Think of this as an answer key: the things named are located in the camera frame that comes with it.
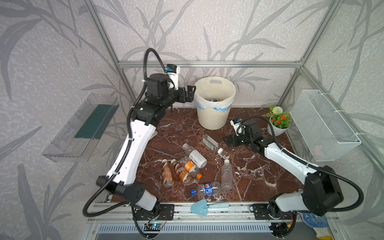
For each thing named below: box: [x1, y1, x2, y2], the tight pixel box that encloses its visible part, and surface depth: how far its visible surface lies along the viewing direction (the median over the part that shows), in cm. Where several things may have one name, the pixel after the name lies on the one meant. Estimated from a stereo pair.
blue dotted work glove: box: [297, 211, 333, 240], surface depth 71 cm
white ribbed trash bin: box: [196, 107, 231, 131], surface depth 100 cm
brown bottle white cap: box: [162, 158, 175, 188], surface depth 83 cm
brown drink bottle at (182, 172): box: [171, 159, 192, 184], surface depth 84 cm
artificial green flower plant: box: [261, 104, 292, 129], surface depth 98 cm
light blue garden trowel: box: [190, 199, 230, 217], surface depth 77 cm
